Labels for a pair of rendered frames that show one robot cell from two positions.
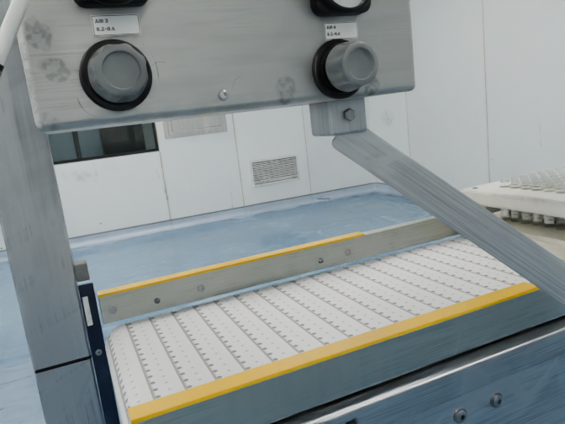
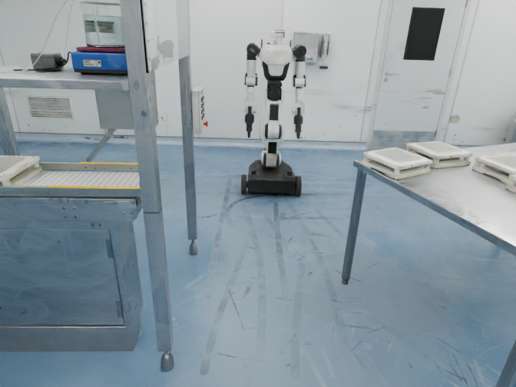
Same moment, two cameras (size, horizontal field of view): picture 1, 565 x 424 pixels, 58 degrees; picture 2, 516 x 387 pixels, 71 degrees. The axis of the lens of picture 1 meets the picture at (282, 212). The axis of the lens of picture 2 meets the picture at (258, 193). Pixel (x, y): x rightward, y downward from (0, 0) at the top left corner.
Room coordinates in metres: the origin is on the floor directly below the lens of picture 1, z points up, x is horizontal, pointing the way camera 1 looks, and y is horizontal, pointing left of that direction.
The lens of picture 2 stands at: (1.58, 1.07, 1.47)
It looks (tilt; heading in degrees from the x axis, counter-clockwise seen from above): 24 degrees down; 200
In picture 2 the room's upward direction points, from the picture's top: 2 degrees clockwise
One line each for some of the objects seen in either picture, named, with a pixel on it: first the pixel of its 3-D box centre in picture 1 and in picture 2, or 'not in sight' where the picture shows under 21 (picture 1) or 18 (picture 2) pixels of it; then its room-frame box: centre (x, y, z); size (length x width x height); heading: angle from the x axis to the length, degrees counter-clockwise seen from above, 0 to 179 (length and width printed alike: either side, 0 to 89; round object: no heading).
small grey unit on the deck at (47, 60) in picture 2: not in sight; (50, 61); (0.49, -0.18, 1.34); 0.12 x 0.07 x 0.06; 113
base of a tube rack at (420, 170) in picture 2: not in sight; (395, 166); (-0.37, 1.13, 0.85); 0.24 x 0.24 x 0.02; 48
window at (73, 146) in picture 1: (79, 102); not in sight; (5.20, 1.87, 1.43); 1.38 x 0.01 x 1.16; 111
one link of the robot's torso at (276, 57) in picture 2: not in sight; (275, 60); (-1.80, -0.02, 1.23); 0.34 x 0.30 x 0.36; 111
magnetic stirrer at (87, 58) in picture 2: not in sight; (110, 59); (0.42, 0.04, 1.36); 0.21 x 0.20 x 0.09; 23
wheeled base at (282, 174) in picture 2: not in sight; (270, 167); (-1.78, -0.01, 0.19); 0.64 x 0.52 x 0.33; 21
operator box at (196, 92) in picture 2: not in sight; (197, 110); (-0.42, -0.07, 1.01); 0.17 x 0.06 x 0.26; 23
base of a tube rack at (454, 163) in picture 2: not in sight; (436, 157); (-0.63, 1.35, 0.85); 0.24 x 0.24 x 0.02; 39
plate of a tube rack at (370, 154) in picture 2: not in sight; (397, 157); (-0.37, 1.13, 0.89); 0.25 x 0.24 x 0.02; 48
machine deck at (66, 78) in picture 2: not in sight; (57, 77); (0.53, -0.10, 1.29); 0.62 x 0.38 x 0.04; 113
